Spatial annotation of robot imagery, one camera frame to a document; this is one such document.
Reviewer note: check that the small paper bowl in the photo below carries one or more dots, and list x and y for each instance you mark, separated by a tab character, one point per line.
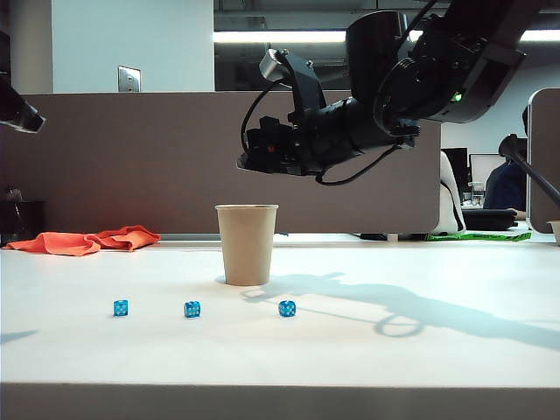
555	232

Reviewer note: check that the black flat case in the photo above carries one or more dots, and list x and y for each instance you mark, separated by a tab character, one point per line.
487	219

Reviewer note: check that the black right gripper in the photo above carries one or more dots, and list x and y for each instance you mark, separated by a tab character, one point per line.
319	140

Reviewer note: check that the green tape strip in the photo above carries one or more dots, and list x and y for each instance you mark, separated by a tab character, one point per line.
477	237

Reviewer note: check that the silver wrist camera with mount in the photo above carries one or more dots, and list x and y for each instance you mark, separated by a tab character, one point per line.
302	83

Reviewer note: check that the orange cloth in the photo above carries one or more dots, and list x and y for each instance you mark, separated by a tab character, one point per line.
65	244

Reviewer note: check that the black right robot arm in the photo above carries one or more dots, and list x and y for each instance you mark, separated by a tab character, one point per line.
442	65

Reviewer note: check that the metal wall outlet plate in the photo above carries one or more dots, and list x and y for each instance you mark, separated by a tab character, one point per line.
129	80

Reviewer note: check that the seated person in background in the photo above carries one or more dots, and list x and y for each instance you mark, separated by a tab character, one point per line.
505	188

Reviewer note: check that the brown paper cup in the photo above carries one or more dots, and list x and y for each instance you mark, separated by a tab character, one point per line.
247	245

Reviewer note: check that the narrow grey desk divider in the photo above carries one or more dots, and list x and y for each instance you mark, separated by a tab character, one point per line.
544	175

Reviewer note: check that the long ceiling light strip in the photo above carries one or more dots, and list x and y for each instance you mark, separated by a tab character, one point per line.
245	37

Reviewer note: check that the large grey desk divider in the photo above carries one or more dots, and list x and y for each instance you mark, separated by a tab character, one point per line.
131	175

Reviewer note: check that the blue translucent die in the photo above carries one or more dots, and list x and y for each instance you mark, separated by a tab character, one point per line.
286	309
191	310
121	308

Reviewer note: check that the black computer monitor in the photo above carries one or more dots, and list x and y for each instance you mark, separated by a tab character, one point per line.
457	164

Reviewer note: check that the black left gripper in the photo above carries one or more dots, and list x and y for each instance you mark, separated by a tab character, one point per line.
19	109

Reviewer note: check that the black pole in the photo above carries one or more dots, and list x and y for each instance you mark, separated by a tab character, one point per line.
536	172

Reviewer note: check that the bright screen computer monitor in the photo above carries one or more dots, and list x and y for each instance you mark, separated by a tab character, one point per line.
483	168

